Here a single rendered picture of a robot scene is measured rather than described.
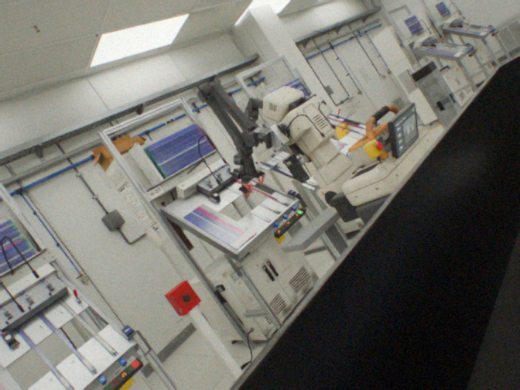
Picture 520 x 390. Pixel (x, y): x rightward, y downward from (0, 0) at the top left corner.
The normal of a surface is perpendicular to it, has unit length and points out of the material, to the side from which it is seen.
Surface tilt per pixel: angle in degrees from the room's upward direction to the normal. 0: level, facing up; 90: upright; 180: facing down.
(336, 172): 82
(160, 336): 90
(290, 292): 90
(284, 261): 90
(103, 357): 47
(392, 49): 90
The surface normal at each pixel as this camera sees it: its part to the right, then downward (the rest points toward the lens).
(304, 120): 0.46, -0.41
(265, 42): -0.61, 0.47
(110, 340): 0.03, -0.79
